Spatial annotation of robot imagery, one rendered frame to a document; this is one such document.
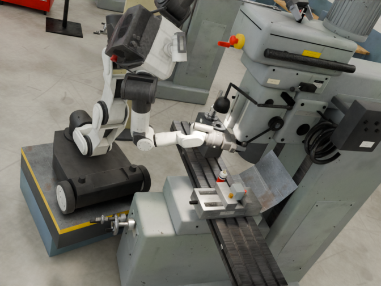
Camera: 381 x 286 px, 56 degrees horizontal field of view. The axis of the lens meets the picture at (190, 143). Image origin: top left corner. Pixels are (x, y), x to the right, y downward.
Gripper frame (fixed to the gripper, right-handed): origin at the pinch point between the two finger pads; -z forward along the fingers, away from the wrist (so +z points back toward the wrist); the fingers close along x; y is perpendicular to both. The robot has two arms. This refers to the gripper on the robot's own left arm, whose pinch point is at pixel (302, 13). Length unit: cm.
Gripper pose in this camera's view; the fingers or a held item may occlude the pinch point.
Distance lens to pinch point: 163.5
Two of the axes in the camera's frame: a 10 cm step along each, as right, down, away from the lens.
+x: -6.8, 2.4, -6.9
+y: 5.9, -3.7, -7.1
